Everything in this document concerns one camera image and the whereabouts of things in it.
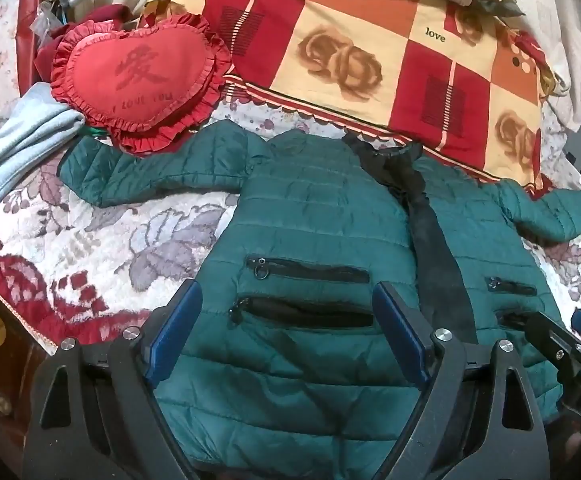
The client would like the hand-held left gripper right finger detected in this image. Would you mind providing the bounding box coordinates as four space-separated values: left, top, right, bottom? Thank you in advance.
373 281 551 480

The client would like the green puffer jacket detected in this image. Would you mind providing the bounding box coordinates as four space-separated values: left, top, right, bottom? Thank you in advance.
58 121 581 480

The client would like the light blue garment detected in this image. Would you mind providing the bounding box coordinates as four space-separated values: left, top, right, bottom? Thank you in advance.
0 82 86 221

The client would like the checkered rose print blanket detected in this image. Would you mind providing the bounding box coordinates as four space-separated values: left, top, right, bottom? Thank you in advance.
140 0 558 186

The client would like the floral white and red blanket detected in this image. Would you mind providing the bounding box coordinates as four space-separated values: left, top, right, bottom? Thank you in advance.
0 100 581 356

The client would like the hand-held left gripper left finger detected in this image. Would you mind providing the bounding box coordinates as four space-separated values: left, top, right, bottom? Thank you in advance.
23 279 204 480

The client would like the grey white cloth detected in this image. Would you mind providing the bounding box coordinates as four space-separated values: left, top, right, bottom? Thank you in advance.
475 0 581 131

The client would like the red heart-shaped ruffled pillow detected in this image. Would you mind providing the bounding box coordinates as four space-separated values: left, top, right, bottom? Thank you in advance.
50 14 234 155

